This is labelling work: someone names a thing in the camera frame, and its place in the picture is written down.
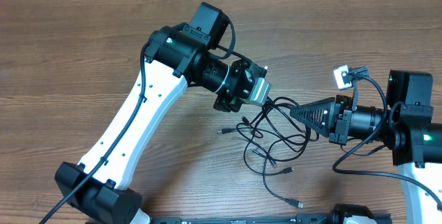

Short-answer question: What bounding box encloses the black usb cable thin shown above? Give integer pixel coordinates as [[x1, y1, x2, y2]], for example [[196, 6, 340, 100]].
[[235, 113, 319, 209]]

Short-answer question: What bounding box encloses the black usb cable thick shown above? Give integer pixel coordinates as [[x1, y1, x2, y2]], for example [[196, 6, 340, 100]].
[[218, 97, 319, 156]]

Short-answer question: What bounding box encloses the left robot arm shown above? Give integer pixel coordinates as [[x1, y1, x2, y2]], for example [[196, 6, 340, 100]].
[[55, 2, 271, 223]]

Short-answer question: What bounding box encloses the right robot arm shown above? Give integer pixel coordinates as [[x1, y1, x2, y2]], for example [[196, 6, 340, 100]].
[[290, 66, 441, 223]]

